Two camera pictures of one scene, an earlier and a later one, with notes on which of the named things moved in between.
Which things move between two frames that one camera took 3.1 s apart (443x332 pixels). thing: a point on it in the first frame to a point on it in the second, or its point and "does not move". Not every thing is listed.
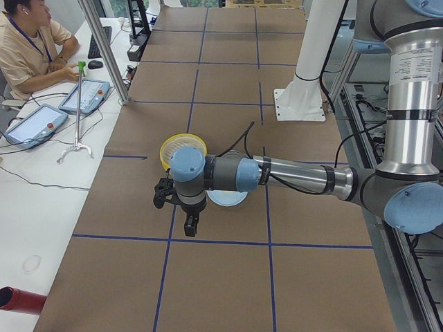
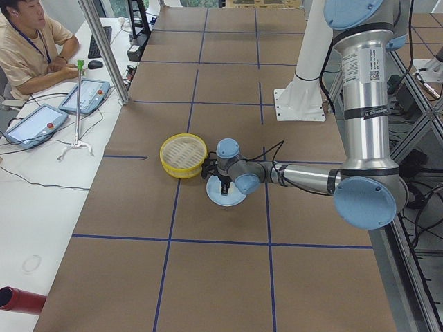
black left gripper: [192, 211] to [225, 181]
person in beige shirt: [33, 53] does not move
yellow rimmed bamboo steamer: [177, 141] does not move
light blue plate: [226, 198] does not move
